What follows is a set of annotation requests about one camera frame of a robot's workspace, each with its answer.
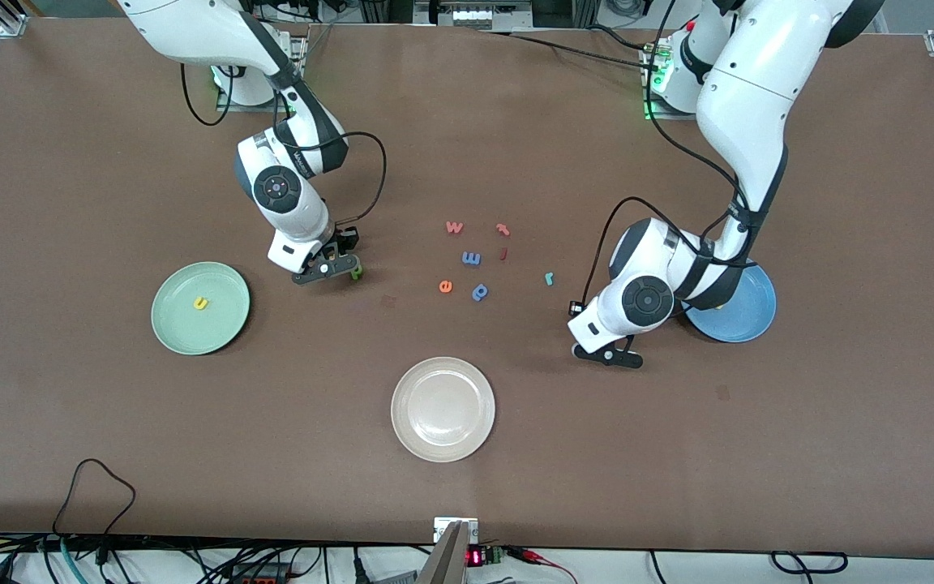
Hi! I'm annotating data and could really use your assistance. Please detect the blue plate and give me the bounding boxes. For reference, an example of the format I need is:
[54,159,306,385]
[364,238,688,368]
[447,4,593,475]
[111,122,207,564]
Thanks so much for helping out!
[684,263,778,344]

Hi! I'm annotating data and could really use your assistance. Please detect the red clip lead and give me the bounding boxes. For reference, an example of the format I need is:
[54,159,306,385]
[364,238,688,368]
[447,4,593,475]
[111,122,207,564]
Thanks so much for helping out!
[508,547,578,584]

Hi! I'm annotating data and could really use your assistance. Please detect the grey metal beam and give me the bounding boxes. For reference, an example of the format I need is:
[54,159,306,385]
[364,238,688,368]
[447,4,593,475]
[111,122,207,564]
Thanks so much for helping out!
[414,521,473,584]

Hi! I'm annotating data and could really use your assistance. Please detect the light green plate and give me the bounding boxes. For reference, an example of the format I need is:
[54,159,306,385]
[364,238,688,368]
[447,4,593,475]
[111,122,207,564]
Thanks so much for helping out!
[151,261,251,356]

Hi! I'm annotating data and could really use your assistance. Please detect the red power strip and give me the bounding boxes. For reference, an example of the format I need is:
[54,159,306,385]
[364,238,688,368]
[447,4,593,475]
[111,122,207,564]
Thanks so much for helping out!
[228,566,291,584]

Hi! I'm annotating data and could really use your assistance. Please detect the black looped cable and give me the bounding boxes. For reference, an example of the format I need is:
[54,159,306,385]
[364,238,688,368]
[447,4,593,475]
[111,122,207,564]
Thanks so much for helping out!
[52,458,138,538]

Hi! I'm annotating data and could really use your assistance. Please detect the white metal bracket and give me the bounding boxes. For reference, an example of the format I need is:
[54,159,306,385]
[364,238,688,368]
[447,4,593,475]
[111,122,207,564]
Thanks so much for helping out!
[433,517,480,543]

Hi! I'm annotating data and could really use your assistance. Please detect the grey electronics rack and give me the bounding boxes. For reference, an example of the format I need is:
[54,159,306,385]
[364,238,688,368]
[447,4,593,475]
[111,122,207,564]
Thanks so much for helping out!
[414,0,534,32]

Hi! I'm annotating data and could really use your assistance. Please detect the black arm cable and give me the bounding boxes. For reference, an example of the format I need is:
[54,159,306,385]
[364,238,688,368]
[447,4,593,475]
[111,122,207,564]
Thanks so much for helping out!
[581,0,760,306]
[181,63,388,233]

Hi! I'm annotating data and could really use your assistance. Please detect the black coiled floor cable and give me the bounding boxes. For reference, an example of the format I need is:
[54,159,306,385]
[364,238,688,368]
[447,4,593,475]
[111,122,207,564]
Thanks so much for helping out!
[770,551,850,576]

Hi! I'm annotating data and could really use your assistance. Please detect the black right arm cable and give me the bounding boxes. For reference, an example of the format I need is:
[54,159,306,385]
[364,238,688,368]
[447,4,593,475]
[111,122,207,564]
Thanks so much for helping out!
[181,63,388,233]

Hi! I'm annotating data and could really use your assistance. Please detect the thin black table cable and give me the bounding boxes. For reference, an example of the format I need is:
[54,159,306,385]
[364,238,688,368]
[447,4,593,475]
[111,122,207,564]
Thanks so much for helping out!
[467,28,662,71]

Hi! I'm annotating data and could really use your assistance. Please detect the beige plate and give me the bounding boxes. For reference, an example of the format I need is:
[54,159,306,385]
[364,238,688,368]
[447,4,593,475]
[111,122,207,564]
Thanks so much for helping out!
[391,357,496,463]

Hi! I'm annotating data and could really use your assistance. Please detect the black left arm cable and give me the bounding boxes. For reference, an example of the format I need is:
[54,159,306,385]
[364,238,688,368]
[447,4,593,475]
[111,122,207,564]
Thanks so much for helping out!
[581,0,760,306]

